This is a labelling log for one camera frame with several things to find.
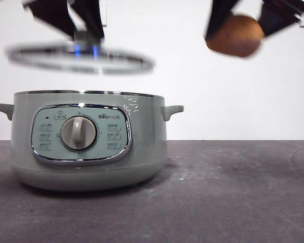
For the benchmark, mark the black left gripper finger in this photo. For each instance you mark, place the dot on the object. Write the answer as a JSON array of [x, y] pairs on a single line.
[[90, 17], [50, 15]]

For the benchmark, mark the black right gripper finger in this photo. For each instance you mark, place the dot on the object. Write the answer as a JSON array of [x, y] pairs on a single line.
[[278, 14], [223, 12]]

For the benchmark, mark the glass lid with green knob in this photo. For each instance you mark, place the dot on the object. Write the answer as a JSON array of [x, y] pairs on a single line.
[[88, 38]]

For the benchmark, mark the brown potato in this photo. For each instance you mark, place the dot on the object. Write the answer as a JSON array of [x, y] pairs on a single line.
[[235, 38]]

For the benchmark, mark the pale green electric pot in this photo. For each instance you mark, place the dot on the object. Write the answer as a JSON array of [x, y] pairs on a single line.
[[147, 141]]

